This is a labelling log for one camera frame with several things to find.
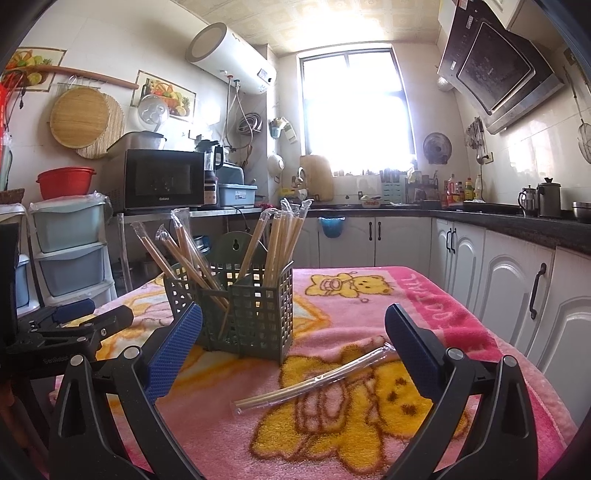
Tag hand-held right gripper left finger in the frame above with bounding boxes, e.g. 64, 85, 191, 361
48, 302, 204, 480

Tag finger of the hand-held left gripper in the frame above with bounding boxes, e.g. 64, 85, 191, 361
60, 305, 135, 354
18, 298, 96, 329

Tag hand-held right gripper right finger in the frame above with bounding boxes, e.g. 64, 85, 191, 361
385, 303, 539, 480

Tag green lattice utensil holder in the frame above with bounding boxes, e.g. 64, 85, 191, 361
164, 231, 295, 361

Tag bamboo chopstick pair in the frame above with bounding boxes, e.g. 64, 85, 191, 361
233, 344, 398, 414

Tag bunch of chopsticks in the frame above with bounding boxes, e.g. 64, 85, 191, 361
131, 198, 315, 342

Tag hanging kitchen utensils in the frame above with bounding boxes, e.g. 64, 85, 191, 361
465, 116, 485, 160

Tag white blue drawer unit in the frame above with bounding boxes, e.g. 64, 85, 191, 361
0, 203, 33, 310

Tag pale teal drawer unit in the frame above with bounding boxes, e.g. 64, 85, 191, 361
28, 191, 116, 305

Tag steel shelf table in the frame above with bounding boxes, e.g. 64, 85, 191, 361
108, 207, 264, 296

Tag white base cabinets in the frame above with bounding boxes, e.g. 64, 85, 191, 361
265, 215, 591, 407

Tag red plastic basin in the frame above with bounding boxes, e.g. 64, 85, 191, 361
36, 167, 97, 201

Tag pink printed blanket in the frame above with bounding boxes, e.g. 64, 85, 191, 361
48, 265, 578, 480

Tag blue hanging bin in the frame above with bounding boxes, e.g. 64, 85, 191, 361
318, 216, 346, 239

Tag black microwave oven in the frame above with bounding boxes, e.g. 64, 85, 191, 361
124, 148, 206, 210

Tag black spice rack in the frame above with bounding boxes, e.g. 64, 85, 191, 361
405, 173, 439, 204

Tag teal knife block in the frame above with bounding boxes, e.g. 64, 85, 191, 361
379, 168, 407, 204

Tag black cooktop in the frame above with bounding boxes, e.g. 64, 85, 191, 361
455, 202, 522, 214

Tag black blender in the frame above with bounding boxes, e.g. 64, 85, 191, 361
196, 140, 225, 207

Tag row of condiment bottles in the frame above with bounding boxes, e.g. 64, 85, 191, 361
441, 173, 485, 204

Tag blue grey dish box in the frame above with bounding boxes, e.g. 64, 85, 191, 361
217, 183, 257, 208

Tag dark kitchen countertop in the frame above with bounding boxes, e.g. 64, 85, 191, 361
265, 203, 591, 254

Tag round bamboo mat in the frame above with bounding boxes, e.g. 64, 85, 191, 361
76, 93, 126, 160

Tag round bamboo board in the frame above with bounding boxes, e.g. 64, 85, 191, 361
50, 88, 110, 149

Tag beige cutting board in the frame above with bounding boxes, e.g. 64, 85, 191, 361
298, 154, 334, 201

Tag dark metal kettle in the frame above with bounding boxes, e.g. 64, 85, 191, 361
536, 176, 563, 219

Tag clear round plastic cover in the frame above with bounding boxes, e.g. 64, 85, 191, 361
137, 93, 171, 127

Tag wooden rolling pin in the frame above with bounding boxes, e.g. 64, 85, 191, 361
4, 66, 140, 90

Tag kitchen window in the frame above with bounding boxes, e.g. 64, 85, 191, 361
298, 45, 416, 176

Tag white water heater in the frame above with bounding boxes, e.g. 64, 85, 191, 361
185, 22, 278, 96

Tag black range hood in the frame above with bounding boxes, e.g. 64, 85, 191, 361
436, 0, 566, 136

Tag white upper cabinet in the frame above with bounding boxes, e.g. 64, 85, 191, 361
499, 0, 561, 31

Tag fruit picture wall tile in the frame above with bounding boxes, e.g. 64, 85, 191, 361
4, 46, 65, 90
131, 70, 197, 123

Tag coiled grey hose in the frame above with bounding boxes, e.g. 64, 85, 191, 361
237, 113, 264, 138

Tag teal wall holder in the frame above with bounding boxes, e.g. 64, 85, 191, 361
269, 116, 297, 143

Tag wire skimmer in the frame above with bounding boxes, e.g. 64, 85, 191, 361
563, 65, 591, 164

